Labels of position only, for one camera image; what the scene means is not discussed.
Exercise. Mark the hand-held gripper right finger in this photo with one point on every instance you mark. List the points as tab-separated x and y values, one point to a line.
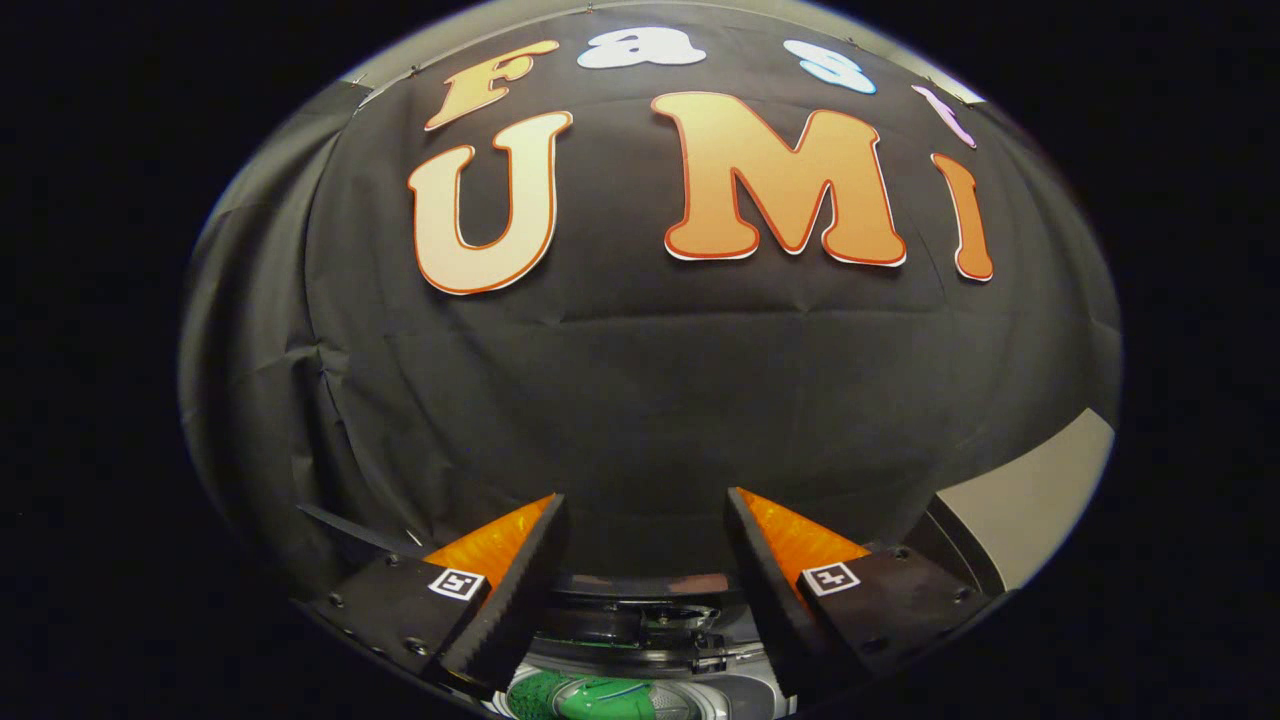
775	590

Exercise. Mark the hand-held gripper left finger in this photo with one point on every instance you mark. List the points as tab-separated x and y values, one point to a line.
520	600

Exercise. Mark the grey washing machine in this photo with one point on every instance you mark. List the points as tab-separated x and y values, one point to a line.
740	695

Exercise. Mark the green polo shirt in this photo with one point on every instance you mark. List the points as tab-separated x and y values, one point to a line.
600	700

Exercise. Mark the black backdrop cloth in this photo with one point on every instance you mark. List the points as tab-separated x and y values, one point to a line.
640	400

